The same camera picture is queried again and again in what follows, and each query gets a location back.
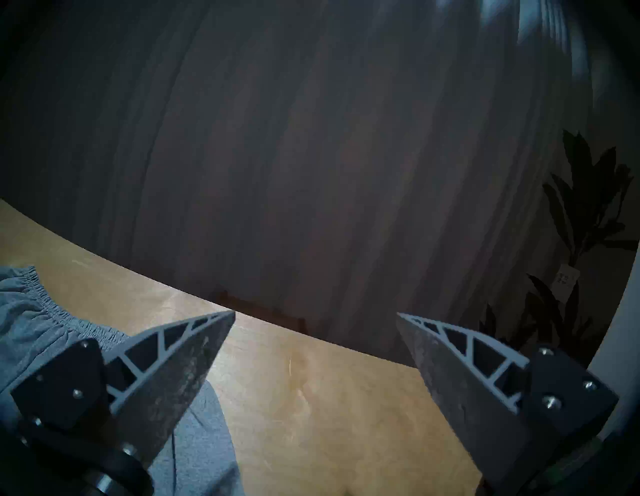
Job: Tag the white paper tag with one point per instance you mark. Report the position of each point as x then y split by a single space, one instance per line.
565 276

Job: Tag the grey shorts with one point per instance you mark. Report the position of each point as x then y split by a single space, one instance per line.
45 320

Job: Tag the grey curtain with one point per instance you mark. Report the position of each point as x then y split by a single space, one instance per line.
300 150

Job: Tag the tall dark leafy plant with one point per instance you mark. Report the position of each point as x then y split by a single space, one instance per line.
585 200

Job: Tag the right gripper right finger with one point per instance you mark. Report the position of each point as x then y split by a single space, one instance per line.
480 395

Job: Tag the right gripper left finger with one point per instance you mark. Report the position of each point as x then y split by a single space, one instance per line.
150 385

